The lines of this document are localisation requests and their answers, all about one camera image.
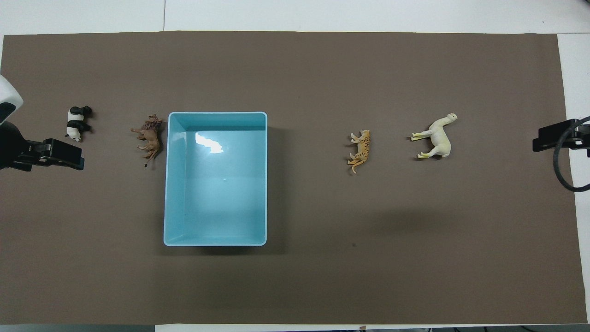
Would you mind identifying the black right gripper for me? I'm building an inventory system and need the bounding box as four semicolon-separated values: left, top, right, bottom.
532;119;590;158

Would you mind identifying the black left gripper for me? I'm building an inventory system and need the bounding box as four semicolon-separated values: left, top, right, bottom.
0;121;85;172

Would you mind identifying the black and white panda toy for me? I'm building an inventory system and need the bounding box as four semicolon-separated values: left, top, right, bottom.
65;106;93;142

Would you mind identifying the brown lion toy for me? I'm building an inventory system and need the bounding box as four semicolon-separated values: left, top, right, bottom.
130;114;165;168

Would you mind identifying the cream camel toy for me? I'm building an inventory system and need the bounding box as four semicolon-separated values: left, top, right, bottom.
411;113;458;160

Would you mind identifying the orange striped tiger toy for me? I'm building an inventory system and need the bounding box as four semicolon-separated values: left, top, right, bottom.
347;130;371;174

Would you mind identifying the light blue storage box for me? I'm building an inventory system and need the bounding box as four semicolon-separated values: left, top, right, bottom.
163;111;268;247

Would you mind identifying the brown table mat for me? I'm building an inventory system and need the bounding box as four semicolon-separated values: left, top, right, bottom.
0;31;588;326

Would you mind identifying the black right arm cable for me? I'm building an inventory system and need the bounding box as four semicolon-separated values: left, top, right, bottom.
553;116;590;193

